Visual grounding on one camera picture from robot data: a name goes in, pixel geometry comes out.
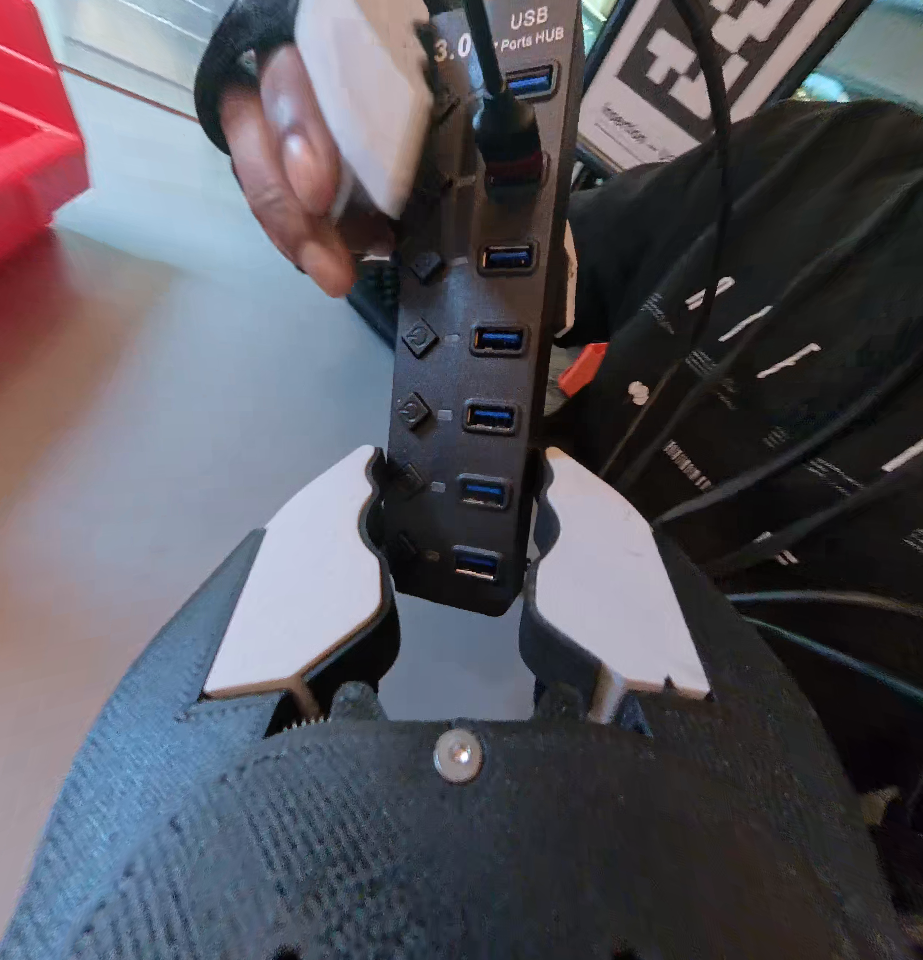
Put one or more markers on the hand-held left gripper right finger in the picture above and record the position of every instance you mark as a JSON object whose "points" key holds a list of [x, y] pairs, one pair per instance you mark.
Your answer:
{"points": [[611, 592]]}

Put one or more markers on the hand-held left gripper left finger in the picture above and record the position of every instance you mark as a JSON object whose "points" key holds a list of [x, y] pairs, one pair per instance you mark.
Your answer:
{"points": [[304, 592]]}

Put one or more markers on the person's black printed jacket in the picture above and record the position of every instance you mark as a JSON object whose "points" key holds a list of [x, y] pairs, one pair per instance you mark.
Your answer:
{"points": [[806, 262]]}

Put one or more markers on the red plastic bin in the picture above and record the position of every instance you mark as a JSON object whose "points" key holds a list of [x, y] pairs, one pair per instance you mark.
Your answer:
{"points": [[19, 150]]}

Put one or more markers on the white marker sign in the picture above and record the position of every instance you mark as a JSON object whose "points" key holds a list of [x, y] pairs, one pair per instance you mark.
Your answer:
{"points": [[619, 112]]}

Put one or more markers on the black USB hub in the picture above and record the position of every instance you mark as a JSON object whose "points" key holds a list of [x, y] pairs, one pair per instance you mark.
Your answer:
{"points": [[446, 375]]}

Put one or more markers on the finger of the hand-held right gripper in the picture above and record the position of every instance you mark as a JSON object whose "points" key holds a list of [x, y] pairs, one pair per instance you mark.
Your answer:
{"points": [[571, 285]]}

